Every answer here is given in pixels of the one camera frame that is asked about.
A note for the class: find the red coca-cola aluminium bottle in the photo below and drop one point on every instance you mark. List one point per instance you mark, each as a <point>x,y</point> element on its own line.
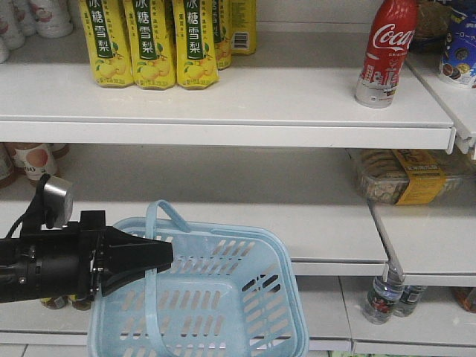
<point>391,33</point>

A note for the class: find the clear cookie box yellow label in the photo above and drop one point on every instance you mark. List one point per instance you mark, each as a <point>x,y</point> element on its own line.
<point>408,176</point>

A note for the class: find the blue cookie cup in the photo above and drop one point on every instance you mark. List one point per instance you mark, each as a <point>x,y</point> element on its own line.
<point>457,63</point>

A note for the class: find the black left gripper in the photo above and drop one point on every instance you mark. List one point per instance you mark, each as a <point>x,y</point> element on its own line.
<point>102,248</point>

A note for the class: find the white metal shelf unit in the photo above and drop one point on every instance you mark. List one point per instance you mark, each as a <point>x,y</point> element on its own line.
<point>268,146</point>

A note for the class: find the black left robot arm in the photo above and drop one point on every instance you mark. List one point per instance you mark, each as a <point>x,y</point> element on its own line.
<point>41,264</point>

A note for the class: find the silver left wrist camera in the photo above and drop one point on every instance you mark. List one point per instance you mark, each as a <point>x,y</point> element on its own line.
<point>57,197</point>

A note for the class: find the orange C100 juice bottle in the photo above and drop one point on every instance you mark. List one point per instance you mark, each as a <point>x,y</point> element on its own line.
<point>37,160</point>

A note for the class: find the clear water bottle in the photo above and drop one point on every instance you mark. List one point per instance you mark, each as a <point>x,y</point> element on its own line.
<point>382,298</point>
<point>409,300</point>

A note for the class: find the light blue plastic basket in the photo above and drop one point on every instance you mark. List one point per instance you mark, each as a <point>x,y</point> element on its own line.
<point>230,291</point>

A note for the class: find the yellow pear drink bottle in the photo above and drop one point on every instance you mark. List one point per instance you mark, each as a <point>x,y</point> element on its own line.
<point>152,43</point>
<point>221,16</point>
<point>107,40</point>
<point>243,27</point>
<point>196,66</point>

